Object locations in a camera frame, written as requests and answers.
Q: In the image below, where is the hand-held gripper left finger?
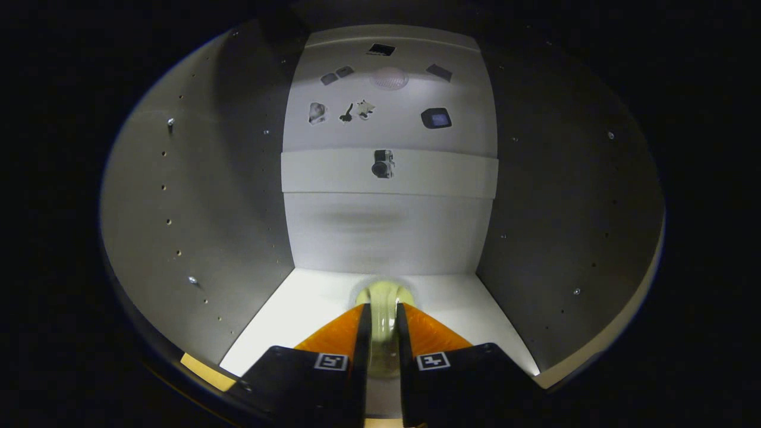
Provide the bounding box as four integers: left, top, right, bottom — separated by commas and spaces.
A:
229, 302, 372, 428

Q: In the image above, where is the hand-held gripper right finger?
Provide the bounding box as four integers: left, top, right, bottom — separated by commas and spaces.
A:
395, 302, 545, 428

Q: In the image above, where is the pale green oval box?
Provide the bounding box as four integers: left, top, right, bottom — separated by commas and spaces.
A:
355, 279, 417, 380

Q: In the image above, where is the grey cabinet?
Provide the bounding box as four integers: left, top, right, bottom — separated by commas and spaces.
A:
98, 15, 666, 411

